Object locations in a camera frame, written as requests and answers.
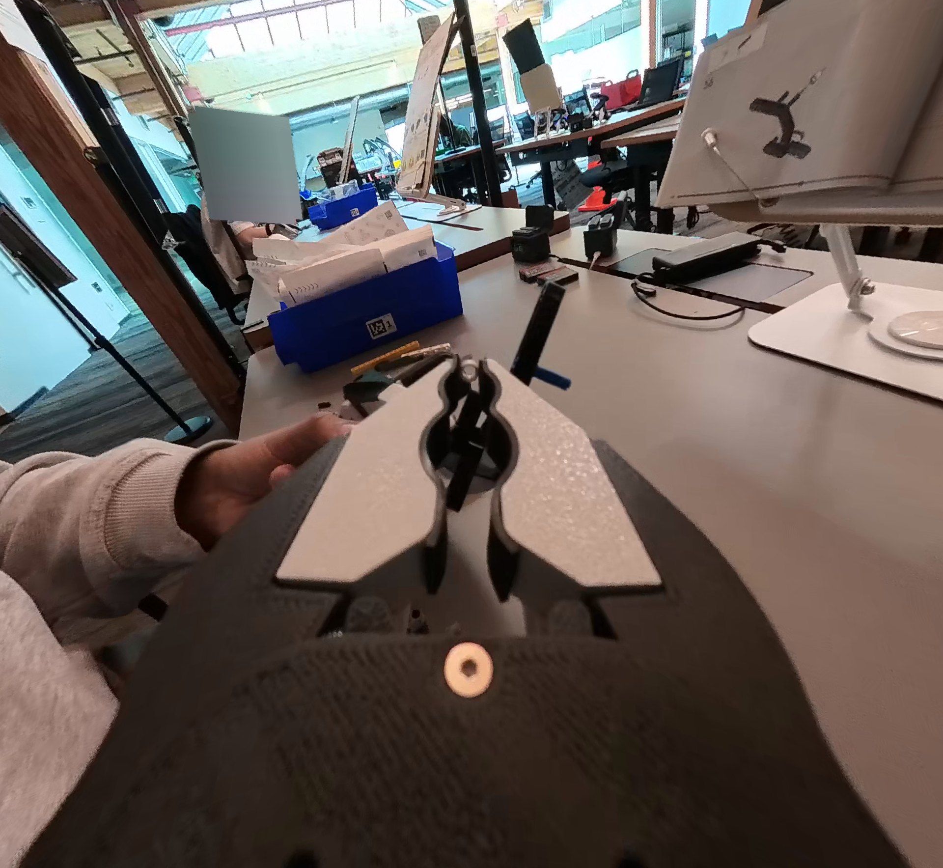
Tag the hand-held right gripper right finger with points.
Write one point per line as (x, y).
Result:
(574, 514)

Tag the black steel column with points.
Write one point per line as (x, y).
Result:
(468, 72)

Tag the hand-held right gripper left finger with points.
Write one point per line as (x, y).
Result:
(353, 514)

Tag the red bag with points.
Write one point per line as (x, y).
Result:
(619, 91)

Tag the person's left forearm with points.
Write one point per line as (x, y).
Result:
(88, 514)

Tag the black white display board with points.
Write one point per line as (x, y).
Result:
(530, 65)

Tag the black lego blade piece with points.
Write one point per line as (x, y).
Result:
(412, 371)

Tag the cluster of tiny lego parts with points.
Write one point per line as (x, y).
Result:
(365, 396)

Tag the large blue storage bin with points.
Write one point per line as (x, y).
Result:
(353, 315)

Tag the black office chair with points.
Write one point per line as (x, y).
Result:
(191, 264)

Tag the black power adapter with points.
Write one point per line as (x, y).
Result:
(707, 253)

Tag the small blue bin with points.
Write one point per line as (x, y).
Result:
(342, 208)

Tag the cardboard booklet stand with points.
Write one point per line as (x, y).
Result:
(427, 109)

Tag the black laptop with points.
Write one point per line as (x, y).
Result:
(659, 83)

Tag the long white lego beam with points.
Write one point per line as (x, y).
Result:
(427, 350)

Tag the long black lego beam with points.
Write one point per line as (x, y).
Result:
(541, 323)

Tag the black charger case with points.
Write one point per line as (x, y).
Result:
(532, 238)

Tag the person's left hand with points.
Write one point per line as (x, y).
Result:
(243, 485)

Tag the grey desk mat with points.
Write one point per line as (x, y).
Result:
(781, 282)

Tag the white book stand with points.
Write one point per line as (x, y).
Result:
(810, 337)

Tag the black swivel chair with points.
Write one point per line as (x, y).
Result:
(600, 179)

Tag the black charger block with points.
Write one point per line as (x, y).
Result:
(602, 238)

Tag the white paper packets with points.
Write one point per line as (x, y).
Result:
(331, 256)

